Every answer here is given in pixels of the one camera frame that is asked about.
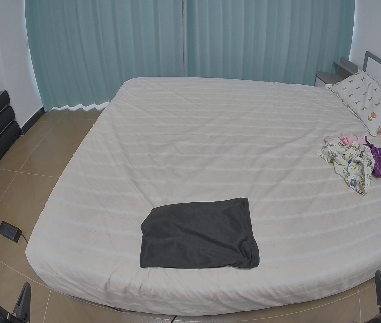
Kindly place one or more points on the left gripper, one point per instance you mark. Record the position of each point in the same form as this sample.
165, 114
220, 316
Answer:
5, 315

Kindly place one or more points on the black T-shirt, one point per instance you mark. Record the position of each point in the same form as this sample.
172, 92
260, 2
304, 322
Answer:
197, 237

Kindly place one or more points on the bed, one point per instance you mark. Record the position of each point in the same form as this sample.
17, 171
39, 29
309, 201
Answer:
210, 140

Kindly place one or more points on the black power adapter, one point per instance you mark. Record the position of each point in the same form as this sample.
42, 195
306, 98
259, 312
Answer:
10, 231

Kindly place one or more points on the purple garment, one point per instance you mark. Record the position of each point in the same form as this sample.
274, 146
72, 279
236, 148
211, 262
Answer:
380, 165

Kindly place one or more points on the white printed garment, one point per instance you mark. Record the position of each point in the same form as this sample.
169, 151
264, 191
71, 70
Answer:
348, 167

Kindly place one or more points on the pink garment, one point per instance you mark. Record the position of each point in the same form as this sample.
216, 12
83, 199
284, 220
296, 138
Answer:
350, 138

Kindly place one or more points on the white printed pillow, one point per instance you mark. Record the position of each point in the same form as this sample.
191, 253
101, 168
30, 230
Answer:
369, 101

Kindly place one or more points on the grey bedside table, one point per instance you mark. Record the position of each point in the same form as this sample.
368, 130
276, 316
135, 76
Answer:
333, 76

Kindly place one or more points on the blue-green curtain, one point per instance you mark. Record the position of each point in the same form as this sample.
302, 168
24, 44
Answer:
109, 39
271, 29

